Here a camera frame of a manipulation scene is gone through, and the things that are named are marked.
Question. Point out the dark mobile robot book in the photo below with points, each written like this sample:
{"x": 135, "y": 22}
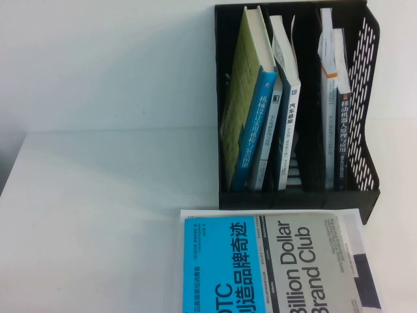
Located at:
{"x": 342, "y": 137}

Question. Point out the green cover blue spine book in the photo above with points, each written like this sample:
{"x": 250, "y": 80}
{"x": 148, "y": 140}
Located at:
{"x": 241, "y": 107}

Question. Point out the thin white spine book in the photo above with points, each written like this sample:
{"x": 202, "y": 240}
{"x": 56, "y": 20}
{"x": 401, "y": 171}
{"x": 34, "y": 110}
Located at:
{"x": 267, "y": 137}

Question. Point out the dark teal cover car book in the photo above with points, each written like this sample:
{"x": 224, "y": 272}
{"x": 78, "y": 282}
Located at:
{"x": 290, "y": 130}

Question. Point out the blue grey Billion Dollar book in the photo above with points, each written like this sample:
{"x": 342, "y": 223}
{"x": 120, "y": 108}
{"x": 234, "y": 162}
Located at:
{"x": 221, "y": 261}

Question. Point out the white book orange band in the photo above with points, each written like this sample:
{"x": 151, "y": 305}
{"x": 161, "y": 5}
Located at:
{"x": 327, "y": 130}

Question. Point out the black mesh book stand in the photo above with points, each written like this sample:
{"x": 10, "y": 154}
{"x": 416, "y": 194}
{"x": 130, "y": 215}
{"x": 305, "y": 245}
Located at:
{"x": 365, "y": 98}

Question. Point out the white book purple patch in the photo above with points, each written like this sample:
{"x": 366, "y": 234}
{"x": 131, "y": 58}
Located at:
{"x": 361, "y": 234}

